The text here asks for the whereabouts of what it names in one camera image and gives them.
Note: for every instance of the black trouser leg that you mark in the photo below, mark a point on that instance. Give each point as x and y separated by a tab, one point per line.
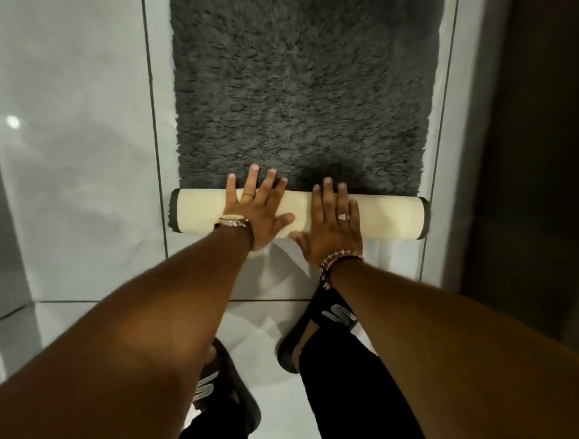
353	384
217	420

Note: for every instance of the black slide sandal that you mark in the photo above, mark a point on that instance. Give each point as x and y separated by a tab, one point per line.
226	389
316	325

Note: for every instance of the person's right middle finger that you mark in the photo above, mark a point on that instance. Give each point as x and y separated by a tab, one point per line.
329	199

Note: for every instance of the gold wristwatch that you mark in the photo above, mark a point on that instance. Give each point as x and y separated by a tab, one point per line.
235	221

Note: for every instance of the person's left middle finger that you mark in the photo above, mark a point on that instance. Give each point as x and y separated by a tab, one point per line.
267	184

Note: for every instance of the person's left forearm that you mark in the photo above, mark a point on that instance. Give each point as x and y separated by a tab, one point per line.
122	343

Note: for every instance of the person's left thumb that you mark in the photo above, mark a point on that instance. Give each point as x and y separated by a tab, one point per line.
281	222

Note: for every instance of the person's right thumb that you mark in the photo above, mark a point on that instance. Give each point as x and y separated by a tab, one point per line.
300	238

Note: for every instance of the person's left little finger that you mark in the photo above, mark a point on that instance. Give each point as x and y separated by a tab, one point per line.
231	190

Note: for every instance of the person's right forearm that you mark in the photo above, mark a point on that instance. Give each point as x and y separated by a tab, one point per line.
457	357

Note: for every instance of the person's right hand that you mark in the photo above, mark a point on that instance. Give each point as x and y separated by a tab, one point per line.
330	239

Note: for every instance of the person's left hand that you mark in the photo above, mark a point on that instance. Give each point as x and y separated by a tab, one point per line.
258	217

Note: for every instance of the grey shaggy bath mat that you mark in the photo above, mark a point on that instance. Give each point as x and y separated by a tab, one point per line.
303	104

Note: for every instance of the person's right little finger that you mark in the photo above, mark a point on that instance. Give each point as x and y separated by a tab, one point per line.
355	217

